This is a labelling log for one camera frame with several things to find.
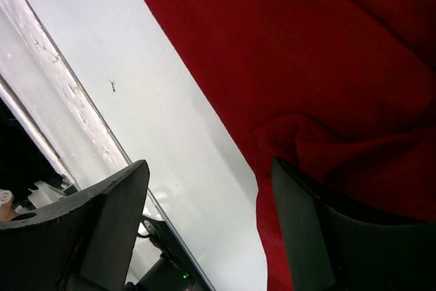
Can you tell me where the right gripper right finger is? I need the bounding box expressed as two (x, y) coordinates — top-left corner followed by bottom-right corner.
(271, 158), (435, 290)

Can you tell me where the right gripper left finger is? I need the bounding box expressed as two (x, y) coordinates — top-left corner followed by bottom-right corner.
(1, 160), (150, 290)

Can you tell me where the aluminium table frame rail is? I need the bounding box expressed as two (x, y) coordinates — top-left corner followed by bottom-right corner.
(1, 0), (131, 189)

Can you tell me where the red t shirt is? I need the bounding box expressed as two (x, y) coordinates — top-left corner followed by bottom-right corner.
(144, 0), (435, 290)

